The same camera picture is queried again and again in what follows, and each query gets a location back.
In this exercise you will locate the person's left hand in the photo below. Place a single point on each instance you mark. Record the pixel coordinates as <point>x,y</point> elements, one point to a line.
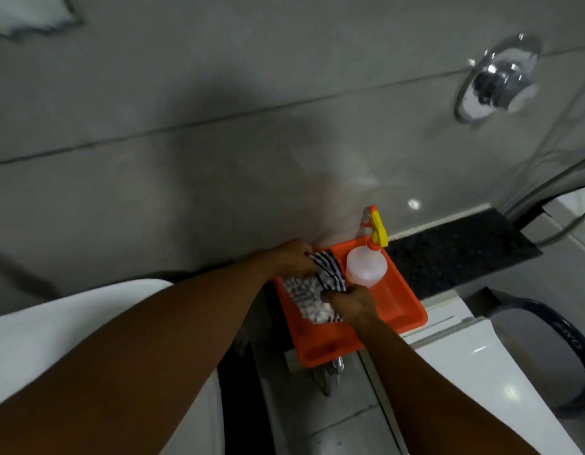
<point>287,258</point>

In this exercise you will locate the person's right hand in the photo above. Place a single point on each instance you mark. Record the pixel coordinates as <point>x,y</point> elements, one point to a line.
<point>351,304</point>

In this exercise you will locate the person's left fingers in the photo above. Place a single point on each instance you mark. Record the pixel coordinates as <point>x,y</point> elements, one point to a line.
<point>309,262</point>

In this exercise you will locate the person's right fingers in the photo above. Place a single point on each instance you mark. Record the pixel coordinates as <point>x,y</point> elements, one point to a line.
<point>333,300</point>

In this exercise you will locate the striped black and white cloth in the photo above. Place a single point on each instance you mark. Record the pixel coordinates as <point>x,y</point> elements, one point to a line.
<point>314,289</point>

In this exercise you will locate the person's right forearm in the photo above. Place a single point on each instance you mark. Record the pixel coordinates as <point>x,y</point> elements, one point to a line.
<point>430,398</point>

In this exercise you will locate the person's left forearm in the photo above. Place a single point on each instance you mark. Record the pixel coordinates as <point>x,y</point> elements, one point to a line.
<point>131,364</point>

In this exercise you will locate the white spray bottle yellow trigger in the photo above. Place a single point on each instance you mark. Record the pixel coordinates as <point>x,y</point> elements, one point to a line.
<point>367,265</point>

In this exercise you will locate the orange plastic tray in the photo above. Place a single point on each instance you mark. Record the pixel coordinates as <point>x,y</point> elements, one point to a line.
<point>387,303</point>

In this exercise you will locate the chrome pipe fitting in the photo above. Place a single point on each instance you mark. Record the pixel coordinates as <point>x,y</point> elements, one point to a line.
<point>331,374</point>

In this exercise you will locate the black stone ledge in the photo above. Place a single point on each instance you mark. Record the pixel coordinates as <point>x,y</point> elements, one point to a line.
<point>456,253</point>

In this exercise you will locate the white toilet cistern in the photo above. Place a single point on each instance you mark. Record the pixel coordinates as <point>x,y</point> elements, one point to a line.
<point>486,374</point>

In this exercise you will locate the black toilet seat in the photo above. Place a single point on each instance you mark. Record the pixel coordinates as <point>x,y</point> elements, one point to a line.
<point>558,345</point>

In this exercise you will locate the white towel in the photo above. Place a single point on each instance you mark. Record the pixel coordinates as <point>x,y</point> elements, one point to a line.
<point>29,11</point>

